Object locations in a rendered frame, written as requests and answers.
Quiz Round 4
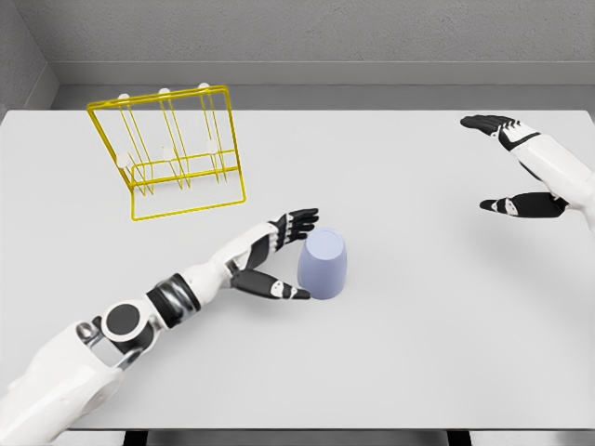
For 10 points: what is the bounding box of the yellow wire cup holder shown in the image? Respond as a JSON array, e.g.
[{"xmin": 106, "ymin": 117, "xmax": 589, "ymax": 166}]
[{"xmin": 86, "ymin": 82, "xmax": 247, "ymax": 222}]

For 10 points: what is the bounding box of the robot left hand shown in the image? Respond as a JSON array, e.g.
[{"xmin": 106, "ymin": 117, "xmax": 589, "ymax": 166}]
[{"xmin": 214, "ymin": 207, "xmax": 321, "ymax": 301}]

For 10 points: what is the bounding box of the lavender plastic cup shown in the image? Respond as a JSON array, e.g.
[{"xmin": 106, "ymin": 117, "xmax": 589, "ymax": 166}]
[{"xmin": 297, "ymin": 227, "xmax": 349, "ymax": 302}]

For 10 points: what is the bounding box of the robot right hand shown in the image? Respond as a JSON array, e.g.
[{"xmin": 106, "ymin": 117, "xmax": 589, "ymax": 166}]
[{"xmin": 459, "ymin": 113, "xmax": 595, "ymax": 219}]

